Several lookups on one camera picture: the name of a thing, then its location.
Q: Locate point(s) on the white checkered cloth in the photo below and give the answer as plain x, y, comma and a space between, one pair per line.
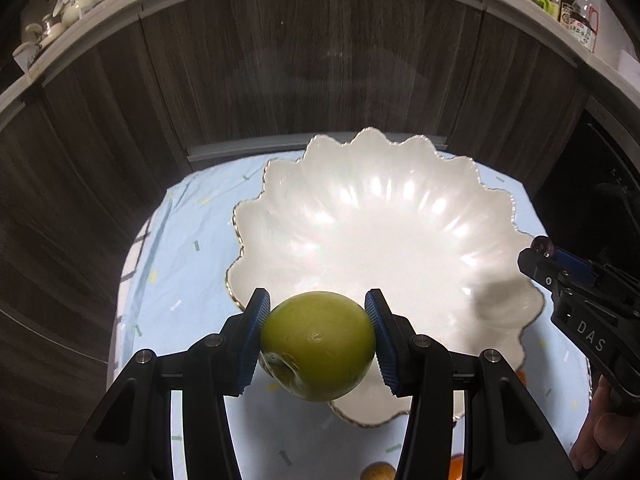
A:
137, 250

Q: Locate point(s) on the black appliance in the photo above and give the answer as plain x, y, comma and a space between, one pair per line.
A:
595, 185

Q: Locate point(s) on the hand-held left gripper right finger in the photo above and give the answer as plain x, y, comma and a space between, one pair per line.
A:
381, 340

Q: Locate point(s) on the white teacup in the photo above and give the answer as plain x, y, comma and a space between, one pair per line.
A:
25, 56

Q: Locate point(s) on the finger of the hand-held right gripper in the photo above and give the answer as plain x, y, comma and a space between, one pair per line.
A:
577, 266
537, 265

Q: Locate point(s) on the dark wooden cabinet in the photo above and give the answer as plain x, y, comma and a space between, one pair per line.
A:
300, 60

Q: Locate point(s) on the white teapot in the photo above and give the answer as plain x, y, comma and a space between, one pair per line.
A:
80, 9

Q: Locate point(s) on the brown longan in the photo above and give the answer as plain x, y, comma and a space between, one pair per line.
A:
378, 472

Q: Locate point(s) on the light blue patterned tablecloth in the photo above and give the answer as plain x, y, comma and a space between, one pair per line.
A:
175, 270

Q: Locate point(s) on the person's right hand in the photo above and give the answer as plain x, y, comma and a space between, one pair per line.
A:
600, 430

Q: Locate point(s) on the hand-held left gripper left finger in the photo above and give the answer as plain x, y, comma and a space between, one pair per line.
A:
252, 340

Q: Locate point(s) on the orange mandarin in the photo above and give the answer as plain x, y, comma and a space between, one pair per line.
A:
457, 469
520, 377

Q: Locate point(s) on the dark sauce bottle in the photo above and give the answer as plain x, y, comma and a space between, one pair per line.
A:
567, 4

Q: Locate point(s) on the white scalloped ceramic bowl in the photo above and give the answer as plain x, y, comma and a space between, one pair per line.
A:
375, 220

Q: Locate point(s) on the green apple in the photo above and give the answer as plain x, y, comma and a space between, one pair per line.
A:
320, 345

